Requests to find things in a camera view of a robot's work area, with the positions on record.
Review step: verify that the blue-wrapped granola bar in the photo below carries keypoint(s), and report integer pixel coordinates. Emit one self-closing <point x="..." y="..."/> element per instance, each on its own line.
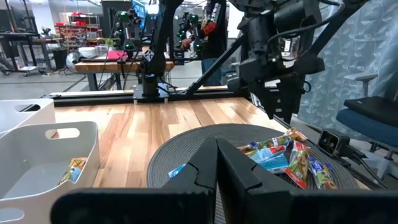
<point x="177" y="171"/>
<point x="275" y="164"/>

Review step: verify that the pink folder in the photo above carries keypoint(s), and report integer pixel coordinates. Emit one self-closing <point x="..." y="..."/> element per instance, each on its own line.
<point x="116" y="55"/>

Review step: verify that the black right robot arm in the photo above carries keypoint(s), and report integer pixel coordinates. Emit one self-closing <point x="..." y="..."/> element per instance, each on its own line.
<point x="157" y="65"/>

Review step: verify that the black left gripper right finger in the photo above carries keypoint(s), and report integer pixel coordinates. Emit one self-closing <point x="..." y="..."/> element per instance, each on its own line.
<point x="280" y="208"/>

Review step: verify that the white plastic bin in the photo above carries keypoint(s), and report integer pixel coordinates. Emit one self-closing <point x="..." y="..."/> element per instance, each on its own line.
<point x="46" y="116"/>

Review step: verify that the black waste bin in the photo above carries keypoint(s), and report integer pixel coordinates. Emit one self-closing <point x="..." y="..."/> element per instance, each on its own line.
<point x="59" y="59"/>

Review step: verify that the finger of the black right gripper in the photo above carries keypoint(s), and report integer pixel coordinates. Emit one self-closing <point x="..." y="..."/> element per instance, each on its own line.
<point x="267" y="93"/>
<point x="289" y="93"/>

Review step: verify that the grey round fan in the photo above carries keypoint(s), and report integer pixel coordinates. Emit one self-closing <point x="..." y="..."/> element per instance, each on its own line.
<point x="73" y="60"/>

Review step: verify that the small black table-level camera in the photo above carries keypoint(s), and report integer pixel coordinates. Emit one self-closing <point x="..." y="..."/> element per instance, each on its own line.
<point x="331" y="143"/>

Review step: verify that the grey leaf-pattern curtain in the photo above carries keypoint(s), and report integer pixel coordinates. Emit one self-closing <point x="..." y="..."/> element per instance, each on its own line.
<point x="357" y="37"/>

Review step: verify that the orange-green granola bar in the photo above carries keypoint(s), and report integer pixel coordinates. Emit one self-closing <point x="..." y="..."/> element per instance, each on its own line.
<point x="74" y="169"/>
<point x="297" y="134"/>

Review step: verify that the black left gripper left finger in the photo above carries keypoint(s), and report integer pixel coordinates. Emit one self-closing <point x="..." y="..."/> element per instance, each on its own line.
<point x="186" y="205"/>

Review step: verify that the wooden workbench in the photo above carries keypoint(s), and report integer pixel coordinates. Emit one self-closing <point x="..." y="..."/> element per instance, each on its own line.
<point x="99" y="66"/>

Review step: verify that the shelf with red bins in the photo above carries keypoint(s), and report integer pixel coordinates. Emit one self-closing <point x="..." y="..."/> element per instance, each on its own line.
<point x="74" y="31"/>

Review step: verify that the person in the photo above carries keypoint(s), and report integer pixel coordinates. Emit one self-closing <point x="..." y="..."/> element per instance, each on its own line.
<point x="217" y="37"/>

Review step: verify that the round gray plate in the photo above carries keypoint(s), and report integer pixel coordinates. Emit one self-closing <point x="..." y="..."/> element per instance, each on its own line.
<point x="186" y="140"/>

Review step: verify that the blue office chair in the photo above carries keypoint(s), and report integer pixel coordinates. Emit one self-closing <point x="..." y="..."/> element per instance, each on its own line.
<point x="367" y="127"/>

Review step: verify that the grey plastic bin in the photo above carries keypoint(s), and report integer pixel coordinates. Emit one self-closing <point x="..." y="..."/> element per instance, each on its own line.
<point x="31" y="174"/>

